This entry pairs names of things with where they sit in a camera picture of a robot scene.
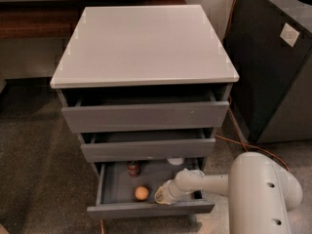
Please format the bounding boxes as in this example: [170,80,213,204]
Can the orange fruit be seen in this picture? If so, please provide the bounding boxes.
[135,186,149,201]

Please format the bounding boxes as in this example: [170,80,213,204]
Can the black trash bin cabinet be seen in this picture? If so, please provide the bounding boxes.
[224,0,312,143]

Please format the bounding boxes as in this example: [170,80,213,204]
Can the grey middle drawer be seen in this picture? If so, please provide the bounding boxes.
[81,129,215,163]

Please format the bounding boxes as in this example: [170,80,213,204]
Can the grey drawer cabinet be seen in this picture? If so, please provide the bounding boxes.
[50,4,241,174]

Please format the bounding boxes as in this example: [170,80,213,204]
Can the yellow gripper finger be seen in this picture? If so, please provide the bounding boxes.
[154,186,167,205]

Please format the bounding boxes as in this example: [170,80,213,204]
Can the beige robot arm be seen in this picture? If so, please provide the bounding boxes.
[154,152,303,234]

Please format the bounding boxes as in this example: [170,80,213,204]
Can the orange power cable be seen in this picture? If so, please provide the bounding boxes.
[97,0,291,234]

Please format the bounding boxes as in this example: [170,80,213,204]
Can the grey drawer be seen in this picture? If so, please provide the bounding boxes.
[87,159,214,219]
[81,129,215,163]
[61,94,229,134]

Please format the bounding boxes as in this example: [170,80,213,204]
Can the white bowl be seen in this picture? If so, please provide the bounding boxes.
[167,158,184,166]

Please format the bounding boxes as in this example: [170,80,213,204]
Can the grey top drawer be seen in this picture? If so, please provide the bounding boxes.
[61,94,229,134]

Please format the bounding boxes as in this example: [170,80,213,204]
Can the red soda can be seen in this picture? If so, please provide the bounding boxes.
[127,161,140,177]

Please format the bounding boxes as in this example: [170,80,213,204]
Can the dark wooden bench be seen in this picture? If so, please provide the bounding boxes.
[0,0,186,39]

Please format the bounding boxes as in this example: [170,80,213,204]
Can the white label sticker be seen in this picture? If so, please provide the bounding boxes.
[280,23,299,47]

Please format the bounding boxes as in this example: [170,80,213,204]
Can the grey bottom drawer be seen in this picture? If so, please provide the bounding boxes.
[87,159,214,219]

